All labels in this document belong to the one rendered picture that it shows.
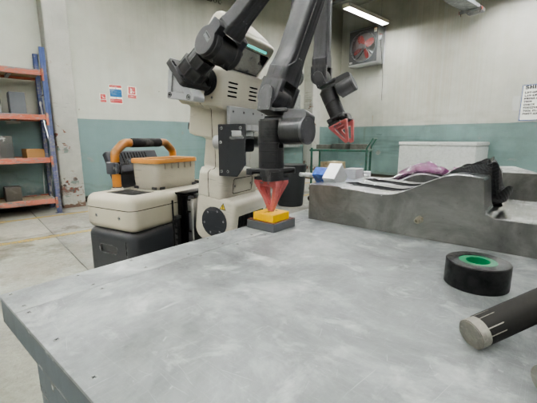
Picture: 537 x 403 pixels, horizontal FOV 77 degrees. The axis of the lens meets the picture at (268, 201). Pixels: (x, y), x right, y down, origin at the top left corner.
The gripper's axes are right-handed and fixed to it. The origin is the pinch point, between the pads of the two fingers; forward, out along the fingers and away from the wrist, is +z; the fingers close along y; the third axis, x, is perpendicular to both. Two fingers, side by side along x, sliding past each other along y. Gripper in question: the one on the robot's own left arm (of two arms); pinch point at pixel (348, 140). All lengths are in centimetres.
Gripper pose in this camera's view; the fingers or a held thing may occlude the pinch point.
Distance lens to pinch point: 126.1
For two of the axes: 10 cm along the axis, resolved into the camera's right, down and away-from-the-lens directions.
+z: 3.9, 9.2, -0.4
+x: -7.9, 3.6, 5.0
